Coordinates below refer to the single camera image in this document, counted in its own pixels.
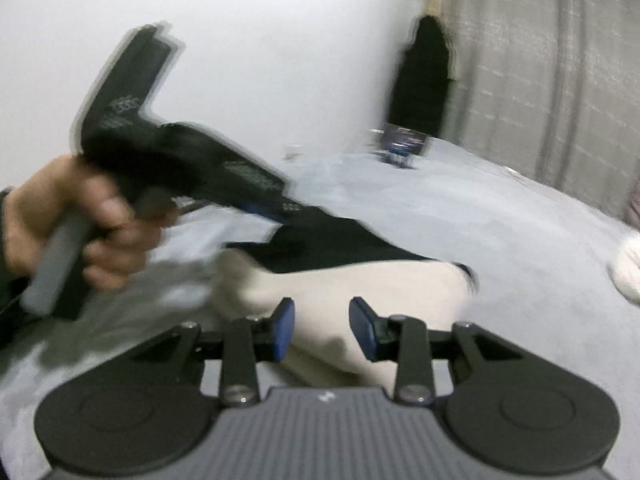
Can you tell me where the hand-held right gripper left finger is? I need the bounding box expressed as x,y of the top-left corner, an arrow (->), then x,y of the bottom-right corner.
129,296 -> 296,407

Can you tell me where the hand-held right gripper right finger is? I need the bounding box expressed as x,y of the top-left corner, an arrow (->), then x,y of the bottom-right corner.
348,296 -> 524,407

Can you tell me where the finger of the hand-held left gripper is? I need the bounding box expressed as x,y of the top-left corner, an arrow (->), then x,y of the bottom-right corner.
234,159 -> 312,224

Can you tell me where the beige sweatshirt with black sleeves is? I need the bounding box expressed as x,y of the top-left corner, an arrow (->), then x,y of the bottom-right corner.
210,204 -> 479,392

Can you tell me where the person's left hand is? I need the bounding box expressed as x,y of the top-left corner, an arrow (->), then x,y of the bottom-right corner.
2,153 -> 178,292

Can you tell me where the blue phone stand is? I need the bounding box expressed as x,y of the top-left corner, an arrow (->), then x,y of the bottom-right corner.
384,142 -> 419,169

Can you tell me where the smartphone with lit screen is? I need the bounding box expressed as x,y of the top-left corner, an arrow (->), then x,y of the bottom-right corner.
379,124 -> 432,149

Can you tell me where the grey bed sheet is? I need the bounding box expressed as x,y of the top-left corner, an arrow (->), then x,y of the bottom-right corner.
0,137 -> 640,480

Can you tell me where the black hanging garment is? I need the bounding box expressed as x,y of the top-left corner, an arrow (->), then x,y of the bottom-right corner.
387,13 -> 459,139

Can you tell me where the white plush toy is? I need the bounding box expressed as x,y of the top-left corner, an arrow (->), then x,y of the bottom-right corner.
607,232 -> 640,307

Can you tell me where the grey patterned curtain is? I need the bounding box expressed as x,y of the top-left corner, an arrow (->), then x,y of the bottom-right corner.
429,0 -> 640,222

